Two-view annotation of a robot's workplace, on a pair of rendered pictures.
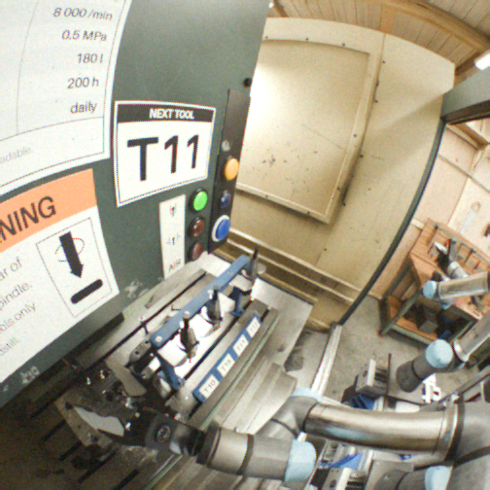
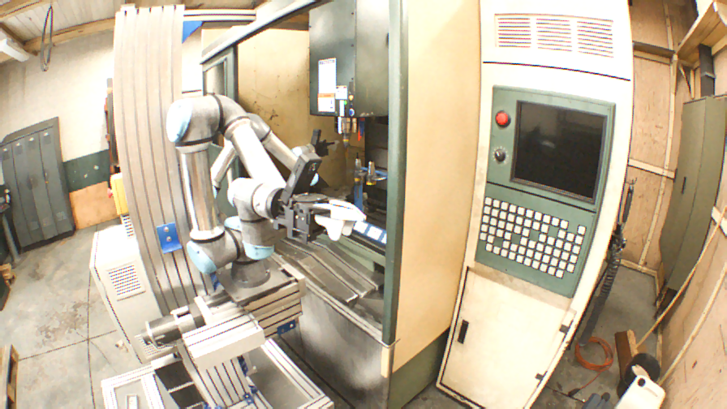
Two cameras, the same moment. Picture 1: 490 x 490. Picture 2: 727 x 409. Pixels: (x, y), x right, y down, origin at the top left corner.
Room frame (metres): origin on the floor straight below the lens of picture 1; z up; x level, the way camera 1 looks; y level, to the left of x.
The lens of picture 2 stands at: (0.97, -1.48, 1.66)
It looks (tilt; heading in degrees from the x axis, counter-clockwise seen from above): 20 degrees down; 114
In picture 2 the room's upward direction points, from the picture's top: straight up
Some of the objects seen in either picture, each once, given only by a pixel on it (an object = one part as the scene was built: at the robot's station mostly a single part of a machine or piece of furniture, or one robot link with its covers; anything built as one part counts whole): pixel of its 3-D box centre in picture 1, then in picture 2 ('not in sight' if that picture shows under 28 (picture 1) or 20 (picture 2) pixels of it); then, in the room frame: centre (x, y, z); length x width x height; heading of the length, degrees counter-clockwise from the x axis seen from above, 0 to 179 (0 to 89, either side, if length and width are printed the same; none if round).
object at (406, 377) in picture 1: (414, 372); (248, 264); (0.22, -0.81, 1.09); 0.15 x 0.15 x 0.10
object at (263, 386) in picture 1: (230, 432); (318, 260); (0.06, -0.10, 0.70); 0.90 x 0.30 x 0.16; 157
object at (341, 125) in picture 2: not in sight; (346, 122); (0.04, 0.34, 1.46); 0.16 x 0.16 x 0.12
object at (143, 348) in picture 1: (153, 340); (383, 209); (0.33, 0.28, 0.93); 0.26 x 0.05 x 0.06; 162
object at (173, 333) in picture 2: (435, 398); (176, 326); (0.09, -1.12, 0.95); 0.28 x 0.13 x 0.09; 67
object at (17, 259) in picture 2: not in sight; (6, 229); (-4.85, -2.07, 0.57); 0.47 x 0.37 x 1.14; 127
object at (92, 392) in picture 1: (101, 406); (341, 195); (-0.01, 0.35, 0.97); 0.29 x 0.23 x 0.05; 157
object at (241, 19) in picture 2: not in sight; (216, 18); (0.00, -0.69, 2.00); 0.32 x 0.09 x 0.05; 67
